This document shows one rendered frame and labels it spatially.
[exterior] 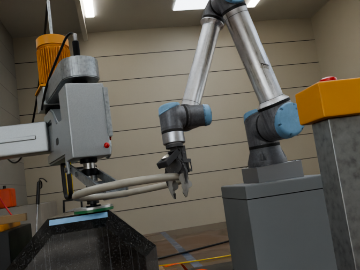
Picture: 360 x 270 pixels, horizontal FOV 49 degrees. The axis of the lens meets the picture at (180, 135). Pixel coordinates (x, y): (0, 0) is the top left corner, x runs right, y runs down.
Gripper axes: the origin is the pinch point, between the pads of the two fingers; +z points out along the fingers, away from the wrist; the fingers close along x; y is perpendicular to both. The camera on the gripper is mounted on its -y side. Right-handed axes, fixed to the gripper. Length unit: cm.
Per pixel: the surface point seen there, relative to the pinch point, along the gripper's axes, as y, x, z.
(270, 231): 34.2, -20.8, 20.4
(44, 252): 5, 89, 16
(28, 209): 192, 352, -23
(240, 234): 41.6, -3.4, 20.9
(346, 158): -38, -68, 0
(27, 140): 44, 146, -57
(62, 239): 11, 82, 12
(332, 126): -39, -67, -7
